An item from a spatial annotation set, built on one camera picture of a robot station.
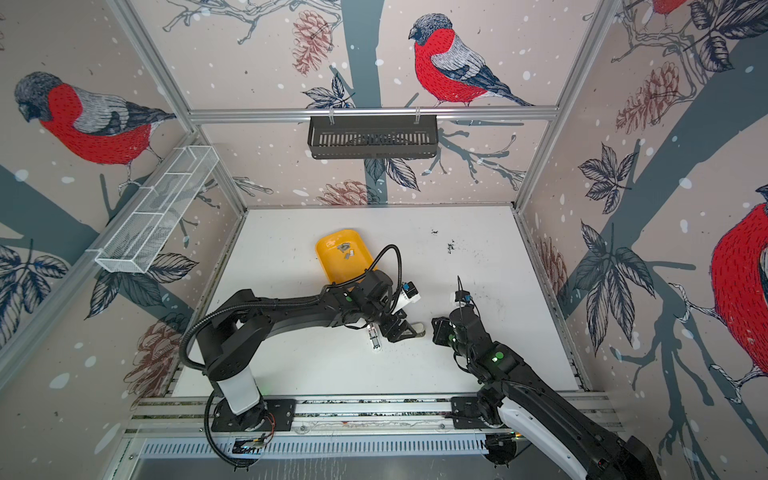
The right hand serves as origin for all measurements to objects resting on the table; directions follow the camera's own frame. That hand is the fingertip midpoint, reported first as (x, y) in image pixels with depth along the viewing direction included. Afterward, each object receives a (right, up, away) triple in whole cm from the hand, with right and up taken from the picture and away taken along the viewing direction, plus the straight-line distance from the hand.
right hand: (430, 324), depth 82 cm
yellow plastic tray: (-33, +16, +24) cm, 43 cm away
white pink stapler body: (-16, -5, +4) cm, 17 cm away
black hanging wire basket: (-22, +61, +25) cm, 69 cm away
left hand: (-6, -1, -1) cm, 6 cm away
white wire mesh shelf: (-74, +32, -4) cm, 80 cm away
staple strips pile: (-29, +20, +26) cm, 44 cm away
